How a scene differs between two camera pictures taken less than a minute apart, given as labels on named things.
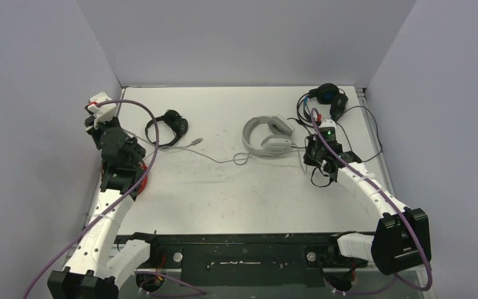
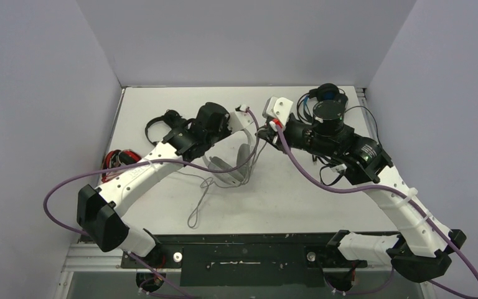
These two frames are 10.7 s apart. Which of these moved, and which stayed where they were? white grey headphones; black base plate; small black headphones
Moved: white grey headphones
Stayed: black base plate; small black headphones
